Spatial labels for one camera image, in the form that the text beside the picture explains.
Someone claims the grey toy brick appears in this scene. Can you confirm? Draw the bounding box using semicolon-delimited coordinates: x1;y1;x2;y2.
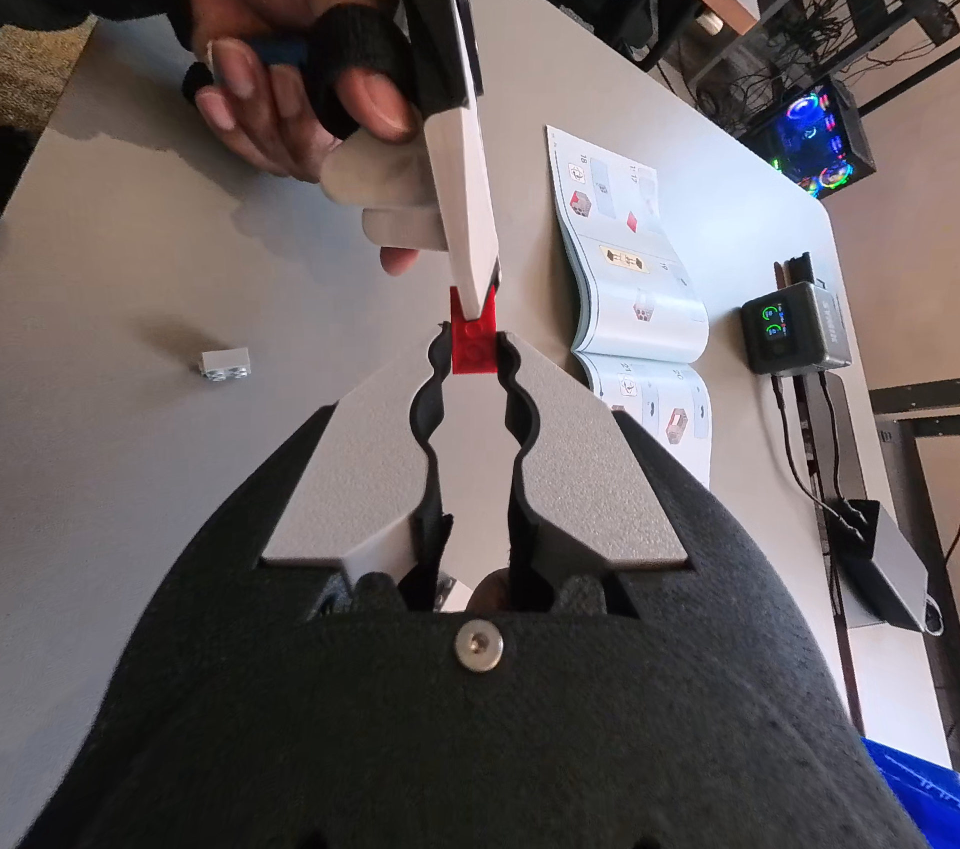
199;346;252;383

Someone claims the open instruction booklet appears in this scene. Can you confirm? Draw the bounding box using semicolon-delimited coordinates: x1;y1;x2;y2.
546;125;714;490

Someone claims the black metal frame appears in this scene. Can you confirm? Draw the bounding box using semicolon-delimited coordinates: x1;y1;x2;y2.
870;384;960;715

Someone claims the red toy brick plate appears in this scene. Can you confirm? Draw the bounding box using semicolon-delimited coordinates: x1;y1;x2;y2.
450;286;500;376

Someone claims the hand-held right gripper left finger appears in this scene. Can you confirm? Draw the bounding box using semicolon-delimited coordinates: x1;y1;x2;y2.
261;322;456;579

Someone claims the grey desk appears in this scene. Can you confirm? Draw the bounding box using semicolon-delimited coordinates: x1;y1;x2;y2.
0;0;875;849

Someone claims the black workbench with cables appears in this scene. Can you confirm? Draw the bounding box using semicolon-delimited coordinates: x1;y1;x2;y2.
686;0;960;138

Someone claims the large blue plastic bin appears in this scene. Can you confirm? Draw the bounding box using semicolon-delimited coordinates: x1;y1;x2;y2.
862;736;960;849

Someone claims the black flat device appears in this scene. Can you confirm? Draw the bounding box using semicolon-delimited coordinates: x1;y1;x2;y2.
798;372;871;558

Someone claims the dark power station with screen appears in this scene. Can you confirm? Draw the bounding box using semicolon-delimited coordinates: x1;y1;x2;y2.
741;281;854;376

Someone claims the computer case with coloured lights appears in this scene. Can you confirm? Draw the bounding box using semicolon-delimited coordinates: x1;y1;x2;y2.
738;76;877;199

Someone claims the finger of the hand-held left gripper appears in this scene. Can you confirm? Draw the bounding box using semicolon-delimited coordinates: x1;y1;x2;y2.
422;93;504;323

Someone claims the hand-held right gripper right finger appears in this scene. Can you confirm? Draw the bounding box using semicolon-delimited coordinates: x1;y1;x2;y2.
498;330;693;579

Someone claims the black cable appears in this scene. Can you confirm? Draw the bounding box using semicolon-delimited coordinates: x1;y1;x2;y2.
816;372;860;516
771;372;864;543

